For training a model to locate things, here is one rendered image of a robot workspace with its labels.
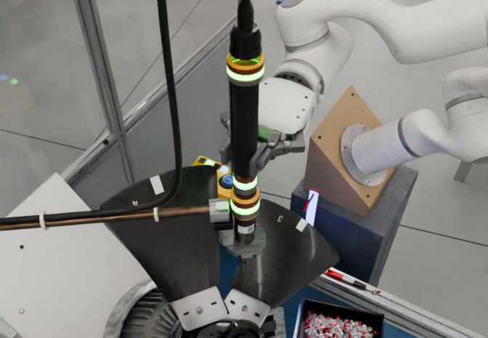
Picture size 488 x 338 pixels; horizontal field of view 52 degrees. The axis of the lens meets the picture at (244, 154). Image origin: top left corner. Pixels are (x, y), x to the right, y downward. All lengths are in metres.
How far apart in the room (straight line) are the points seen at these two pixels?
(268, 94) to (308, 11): 0.14
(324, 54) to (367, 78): 2.79
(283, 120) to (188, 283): 0.39
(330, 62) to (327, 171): 0.69
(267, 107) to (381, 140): 0.72
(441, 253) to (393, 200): 1.15
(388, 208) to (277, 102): 0.89
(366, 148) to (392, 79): 2.22
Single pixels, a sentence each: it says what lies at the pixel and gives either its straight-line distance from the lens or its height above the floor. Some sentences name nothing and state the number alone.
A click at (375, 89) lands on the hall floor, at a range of 3.54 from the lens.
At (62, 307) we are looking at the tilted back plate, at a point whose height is 1.21.
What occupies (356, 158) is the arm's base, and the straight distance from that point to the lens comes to 1.48.
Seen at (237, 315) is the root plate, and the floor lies 1.18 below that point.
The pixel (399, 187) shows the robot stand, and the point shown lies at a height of 0.93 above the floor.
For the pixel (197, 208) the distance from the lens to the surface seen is 0.77.
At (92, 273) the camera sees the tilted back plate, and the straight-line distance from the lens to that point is 1.11.
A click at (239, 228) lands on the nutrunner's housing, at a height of 1.48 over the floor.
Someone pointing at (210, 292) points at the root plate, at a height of 1.28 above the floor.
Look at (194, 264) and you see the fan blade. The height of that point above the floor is 1.32.
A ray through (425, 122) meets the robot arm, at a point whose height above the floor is 1.27.
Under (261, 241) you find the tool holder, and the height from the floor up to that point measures 1.43.
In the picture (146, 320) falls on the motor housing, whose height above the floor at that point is 1.17.
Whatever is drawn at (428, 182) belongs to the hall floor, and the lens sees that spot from 3.00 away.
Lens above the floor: 2.12
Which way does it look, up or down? 46 degrees down
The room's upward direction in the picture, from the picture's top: straight up
